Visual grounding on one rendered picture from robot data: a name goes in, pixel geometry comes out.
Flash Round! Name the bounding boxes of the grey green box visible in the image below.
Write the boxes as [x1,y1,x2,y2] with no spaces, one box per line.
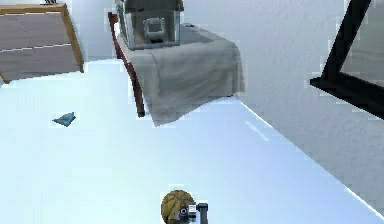
[114,0,185,51]

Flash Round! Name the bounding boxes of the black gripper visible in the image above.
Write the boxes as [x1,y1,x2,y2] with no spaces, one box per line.
[178,205,190,224]

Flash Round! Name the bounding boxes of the black framed mirror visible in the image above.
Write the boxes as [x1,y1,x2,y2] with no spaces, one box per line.
[309,0,384,121]

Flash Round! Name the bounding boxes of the bed with grey blanket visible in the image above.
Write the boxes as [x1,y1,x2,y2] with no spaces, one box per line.
[107,11,246,128]

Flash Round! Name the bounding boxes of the blue cloth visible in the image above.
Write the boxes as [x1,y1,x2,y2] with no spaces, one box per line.
[52,111,77,128]

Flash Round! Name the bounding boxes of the wooden chest of drawers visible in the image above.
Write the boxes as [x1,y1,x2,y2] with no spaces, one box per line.
[0,2,85,85]

